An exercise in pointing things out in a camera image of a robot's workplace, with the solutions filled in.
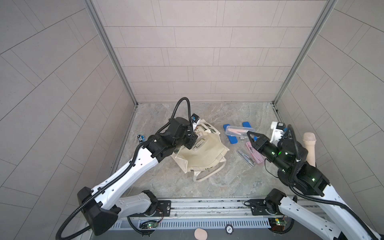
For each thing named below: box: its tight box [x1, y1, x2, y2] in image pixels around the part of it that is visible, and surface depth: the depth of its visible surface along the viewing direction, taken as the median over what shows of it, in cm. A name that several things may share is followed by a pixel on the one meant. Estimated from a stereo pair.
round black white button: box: [225, 224, 234, 235], surface depth 68 cm
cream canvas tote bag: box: [170, 119, 230, 183], surface depth 80 cm
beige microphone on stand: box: [302, 132, 317, 168], surface depth 64 cm
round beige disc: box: [194, 228, 208, 240], surface depth 65 cm
